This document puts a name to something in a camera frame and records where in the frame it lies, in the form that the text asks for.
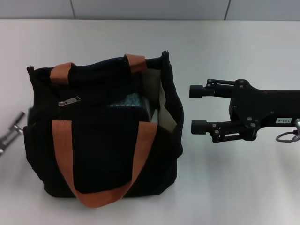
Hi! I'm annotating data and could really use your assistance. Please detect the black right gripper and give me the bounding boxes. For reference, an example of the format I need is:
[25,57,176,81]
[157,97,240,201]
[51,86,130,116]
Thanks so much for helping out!
[189,78,300,143]

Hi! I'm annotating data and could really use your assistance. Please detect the black food bag orange straps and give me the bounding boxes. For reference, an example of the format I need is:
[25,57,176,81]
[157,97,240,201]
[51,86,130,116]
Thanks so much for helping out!
[26,50,185,209]

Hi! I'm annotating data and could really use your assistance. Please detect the silver zipper pull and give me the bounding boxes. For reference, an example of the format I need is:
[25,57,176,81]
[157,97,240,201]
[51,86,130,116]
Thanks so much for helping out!
[58,95,83,107]

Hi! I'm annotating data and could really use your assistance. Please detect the blue grey box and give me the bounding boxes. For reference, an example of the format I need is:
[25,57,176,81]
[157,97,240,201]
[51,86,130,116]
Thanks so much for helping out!
[107,92,150,122]

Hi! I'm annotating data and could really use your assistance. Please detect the right gripper cable with connectors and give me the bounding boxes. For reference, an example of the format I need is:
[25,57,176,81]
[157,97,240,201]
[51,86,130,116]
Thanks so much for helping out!
[276,118,300,143]

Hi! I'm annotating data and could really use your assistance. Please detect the left gripper cable with connector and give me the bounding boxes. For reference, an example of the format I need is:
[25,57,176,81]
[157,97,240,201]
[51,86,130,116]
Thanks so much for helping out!
[0,111,26,155]

